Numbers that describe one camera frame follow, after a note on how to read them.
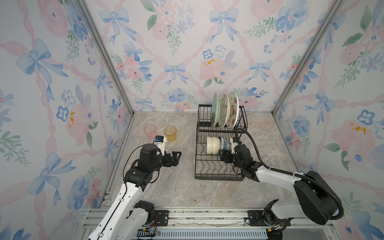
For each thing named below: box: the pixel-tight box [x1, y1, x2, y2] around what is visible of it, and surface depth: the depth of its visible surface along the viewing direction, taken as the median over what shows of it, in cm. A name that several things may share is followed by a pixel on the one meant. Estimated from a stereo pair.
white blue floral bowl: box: [221, 137, 229, 151], surface depth 91 cm
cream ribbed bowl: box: [206, 136, 222, 155], surface depth 91 cm
